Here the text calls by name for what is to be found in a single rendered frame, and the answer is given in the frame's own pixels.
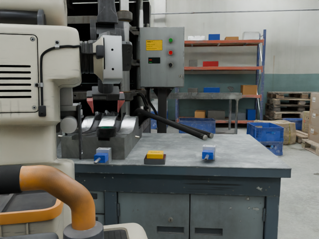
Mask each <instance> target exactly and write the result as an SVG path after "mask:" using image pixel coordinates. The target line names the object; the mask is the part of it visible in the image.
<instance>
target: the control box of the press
mask: <svg viewBox="0 0 319 239"><path fill-rule="evenodd" d="M139 42H140V74H139V81H140V87H147V100H148V103H149V105H150V106H151V108H152V109H153V111H154V113H155V115H158V116H160V117H163V118H165V119H167V97H168V95H169V94H170V93H171V91H172V90H173V89H174V88H184V43H185V27H140V34H139ZM150 89H152V90H153V91H154V93H155V94H156V95H157V97H158V114H157V111H156V109H155V108H154V106H153V105H152V103H151V101H150ZM156 130H157V133H167V125H166V124H164V123H161V122H159V121H157V128H156Z"/></svg>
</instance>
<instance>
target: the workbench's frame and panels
mask: <svg viewBox="0 0 319 239"><path fill-rule="evenodd" d="M281 178H291V169H263V168H222V167H181V166H140V165H80V164H75V180H76V181H77V182H79V183H80V184H82V185H83V186H84V187H85V188H86V189H87V190H88V191H89V192H90V194H91V196H92V198H93V200H94V204H95V220H96V221H98V222H100V223H101V224H102V225H103V226H105V225H114V224H124V223H137V224H139V225H141V226H142V227H143V229H144V231H145V233H146V235H147V238H148V239H277V238H278V220H279V203H280V190H281Z"/></svg>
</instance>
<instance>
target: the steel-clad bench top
mask: <svg viewBox="0 0 319 239"><path fill-rule="evenodd" d="M203 145H216V158H215V160H207V161H205V160H202V148H203ZM149 150H150V151H163V154H166V162H165V164H164V165H159V164H144V158H145V156H146V154H147V153H148V151H149ZM56 156H57V158H59V159H64V158H62V152H61V141H60V143H59V145H58V147H57V149H56ZM68 159H70V160H73V162H74V164H80V165H94V159H85V158H82V159H79V158H68ZM96 165H140V166H181V167H222V168H263V169H292V168H291V167H290V166H288V165H287V164H286V163H285V162H283V161H282V160H281V159H279V158H278V157H277V156H276V155H275V154H274V153H272V152H271V151H270V150H268V149H267V148H266V147H265V146H263V145H262V144H261V143H260V142H258V141H257V140H256V139H255V138H253V137H252V136H251V135H249V134H214V137H213V138H207V140H202V139H200V138H197V137H195V136H192V135H190V134H186V133H142V137H141V138H140V140H139V141H138V142H137V144H136V145H135V146H134V148H133V149H132V150H131V152H130V153H129V154H128V155H127V157H126V158H125V159H112V161H111V162H110V163H109V164H105V163H97V164H96Z"/></svg>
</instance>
